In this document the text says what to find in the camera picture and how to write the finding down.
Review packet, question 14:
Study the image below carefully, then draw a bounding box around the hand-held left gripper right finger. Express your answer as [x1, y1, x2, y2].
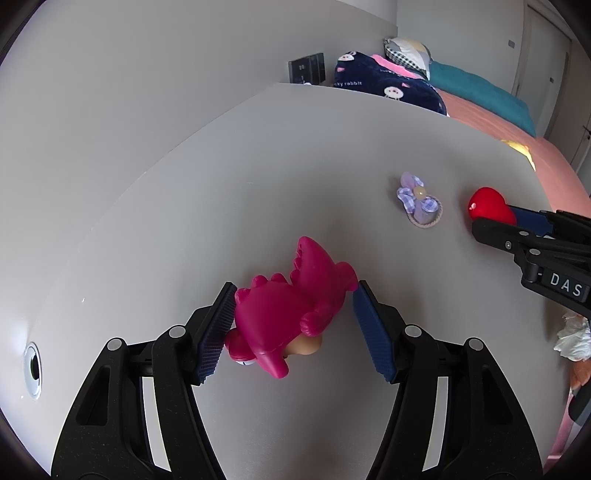
[352, 279, 543, 480]

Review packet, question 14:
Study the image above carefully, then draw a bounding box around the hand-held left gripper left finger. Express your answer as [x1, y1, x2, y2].
[51, 281, 238, 480]

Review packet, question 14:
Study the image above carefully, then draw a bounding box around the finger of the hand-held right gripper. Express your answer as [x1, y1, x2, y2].
[471, 217, 548, 265]
[505, 202, 591, 241]

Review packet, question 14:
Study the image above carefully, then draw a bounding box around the red heart toy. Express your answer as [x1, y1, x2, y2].
[467, 187, 518, 227]

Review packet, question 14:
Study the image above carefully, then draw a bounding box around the magenta dinosaur toy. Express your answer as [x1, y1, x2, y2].
[224, 236, 360, 380]

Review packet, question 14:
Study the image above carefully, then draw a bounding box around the white crumpled cloth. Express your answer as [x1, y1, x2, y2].
[553, 311, 591, 363]

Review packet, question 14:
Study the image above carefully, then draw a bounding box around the bed with pink sheet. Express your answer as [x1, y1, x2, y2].
[436, 88, 591, 217]

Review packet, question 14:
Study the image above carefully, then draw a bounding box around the orange plush toy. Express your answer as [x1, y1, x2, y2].
[569, 360, 591, 393]

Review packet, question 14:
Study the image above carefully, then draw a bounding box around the teal pillow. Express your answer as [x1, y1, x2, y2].
[429, 61, 537, 138]

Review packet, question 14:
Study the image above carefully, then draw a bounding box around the grey desk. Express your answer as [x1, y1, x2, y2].
[0, 83, 578, 480]

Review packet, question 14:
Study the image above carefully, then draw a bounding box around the white door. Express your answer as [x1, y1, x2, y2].
[512, 0, 573, 109]

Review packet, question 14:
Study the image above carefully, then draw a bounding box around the foam puzzle floor mat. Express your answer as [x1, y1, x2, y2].
[545, 392, 591, 462]

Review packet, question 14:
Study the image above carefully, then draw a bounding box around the navy printed blanket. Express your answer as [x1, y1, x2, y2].
[333, 51, 448, 117]

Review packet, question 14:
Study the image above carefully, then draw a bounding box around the patterned checked pillow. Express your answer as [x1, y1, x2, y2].
[383, 37, 435, 80]

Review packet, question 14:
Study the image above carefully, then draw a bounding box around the purple flower hair tie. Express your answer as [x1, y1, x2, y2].
[396, 172, 440, 229]

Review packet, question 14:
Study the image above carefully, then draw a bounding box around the silver desk cable grommet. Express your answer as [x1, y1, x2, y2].
[24, 342, 43, 398]

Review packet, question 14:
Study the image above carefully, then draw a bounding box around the black wall socket panel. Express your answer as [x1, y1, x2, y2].
[288, 52, 326, 86]

